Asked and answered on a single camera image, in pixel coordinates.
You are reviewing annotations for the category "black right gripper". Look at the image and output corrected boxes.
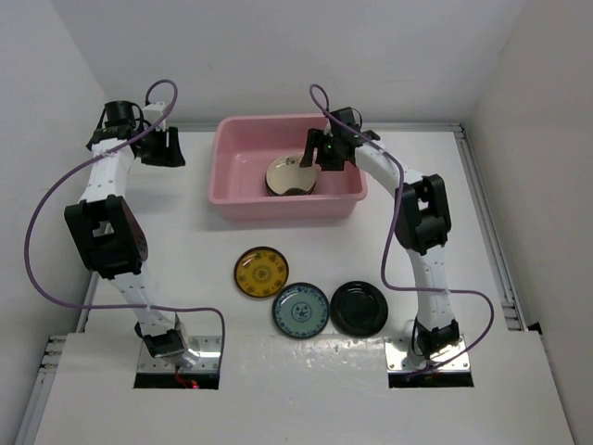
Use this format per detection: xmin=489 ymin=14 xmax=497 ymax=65
xmin=301 ymin=128 xmax=345 ymax=172

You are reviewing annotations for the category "beige plate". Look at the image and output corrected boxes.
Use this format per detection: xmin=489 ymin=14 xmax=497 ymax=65
xmin=264 ymin=154 xmax=320 ymax=197

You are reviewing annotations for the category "yellow patterned plate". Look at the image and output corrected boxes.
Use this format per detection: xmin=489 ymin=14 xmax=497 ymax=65
xmin=233 ymin=247 xmax=289 ymax=299

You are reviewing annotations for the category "blue floral plate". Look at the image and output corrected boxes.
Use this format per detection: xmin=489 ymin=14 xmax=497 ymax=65
xmin=271 ymin=282 xmax=330 ymax=339

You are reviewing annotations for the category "black plate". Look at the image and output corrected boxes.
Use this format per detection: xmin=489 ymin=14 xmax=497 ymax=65
xmin=330 ymin=281 xmax=388 ymax=337

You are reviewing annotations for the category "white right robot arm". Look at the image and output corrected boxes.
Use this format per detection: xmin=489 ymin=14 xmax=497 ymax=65
xmin=300 ymin=128 xmax=460 ymax=360

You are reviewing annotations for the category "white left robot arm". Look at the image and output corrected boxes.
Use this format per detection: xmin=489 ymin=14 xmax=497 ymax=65
xmin=64 ymin=101 xmax=188 ymax=362

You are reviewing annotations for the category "pink plastic bin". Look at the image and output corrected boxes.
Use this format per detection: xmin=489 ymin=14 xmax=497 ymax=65
xmin=208 ymin=114 xmax=368 ymax=222

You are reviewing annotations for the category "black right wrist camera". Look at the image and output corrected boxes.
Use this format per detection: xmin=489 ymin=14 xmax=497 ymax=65
xmin=330 ymin=107 xmax=362 ymax=135

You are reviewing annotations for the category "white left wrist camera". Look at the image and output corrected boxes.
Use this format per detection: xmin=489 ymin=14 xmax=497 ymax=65
xmin=142 ymin=102 xmax=169 ymax=126

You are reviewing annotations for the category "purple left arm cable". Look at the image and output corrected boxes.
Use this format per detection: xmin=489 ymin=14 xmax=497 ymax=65
xmin=23 ymin=79 xmax=226 ymax=370

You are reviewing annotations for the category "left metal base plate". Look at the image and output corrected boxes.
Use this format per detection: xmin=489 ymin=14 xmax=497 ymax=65
xmin=136 ymin=336 xmax=221 ymax=375

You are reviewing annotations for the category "metal base plate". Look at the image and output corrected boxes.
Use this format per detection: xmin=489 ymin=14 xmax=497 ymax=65
xmin=384 ymin=336 xmax=471 ymax=375
xmin=136 ymin=336 xmax=221 ymax=375

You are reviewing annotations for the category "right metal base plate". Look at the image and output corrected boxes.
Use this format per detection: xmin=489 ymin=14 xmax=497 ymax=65
xmin=384 ymin=336 xmax=471 ymax=375

